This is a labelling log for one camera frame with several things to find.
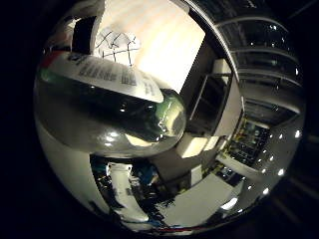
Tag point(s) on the dark glass bottle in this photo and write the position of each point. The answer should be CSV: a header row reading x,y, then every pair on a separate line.
x,y
109,113

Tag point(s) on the black metal frame rack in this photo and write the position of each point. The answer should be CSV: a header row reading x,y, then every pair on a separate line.
x,y
209,103

